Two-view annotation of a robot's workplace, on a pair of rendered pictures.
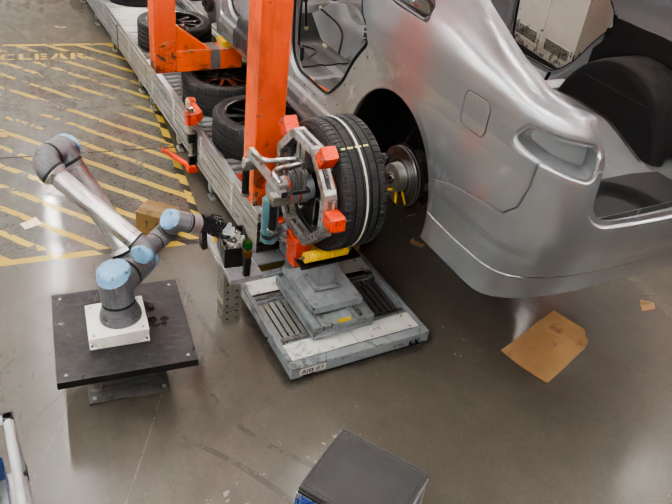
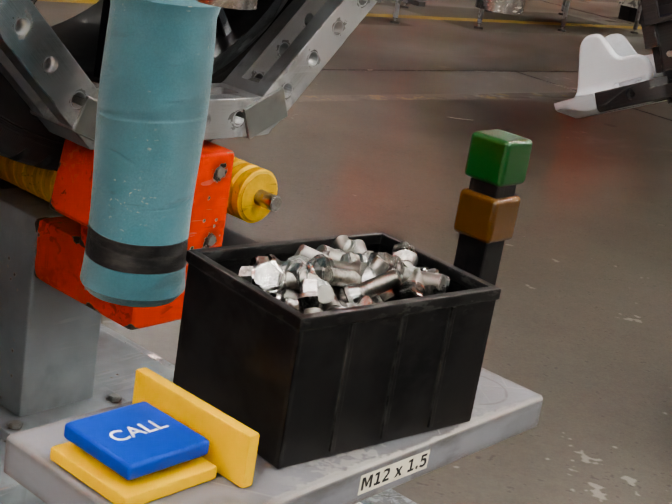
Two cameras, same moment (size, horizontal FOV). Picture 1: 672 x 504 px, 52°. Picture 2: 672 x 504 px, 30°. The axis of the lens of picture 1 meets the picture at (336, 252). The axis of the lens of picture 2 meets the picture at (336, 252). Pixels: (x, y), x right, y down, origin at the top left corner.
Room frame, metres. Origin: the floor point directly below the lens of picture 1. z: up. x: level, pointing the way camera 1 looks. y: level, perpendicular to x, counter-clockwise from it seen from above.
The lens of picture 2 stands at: (3.11, 1.37, 0.87)
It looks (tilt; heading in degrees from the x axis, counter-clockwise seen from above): 18 degrees down; 251
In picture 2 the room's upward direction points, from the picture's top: 10 degrees clockwise
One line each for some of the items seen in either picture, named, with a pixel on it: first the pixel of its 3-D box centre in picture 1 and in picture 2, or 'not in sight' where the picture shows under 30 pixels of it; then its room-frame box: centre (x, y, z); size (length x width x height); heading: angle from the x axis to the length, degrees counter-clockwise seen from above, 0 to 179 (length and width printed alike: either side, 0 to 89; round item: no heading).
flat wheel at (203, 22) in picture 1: (174, 32); not in sight; (6.14, 1.73, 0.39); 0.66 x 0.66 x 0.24
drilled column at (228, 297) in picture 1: (229, 286); not in sight; (2.85, 0.54, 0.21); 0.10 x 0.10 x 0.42; 32
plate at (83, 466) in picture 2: not in sight; (134, 462); (2.97, 0.62, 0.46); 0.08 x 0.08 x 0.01; 32
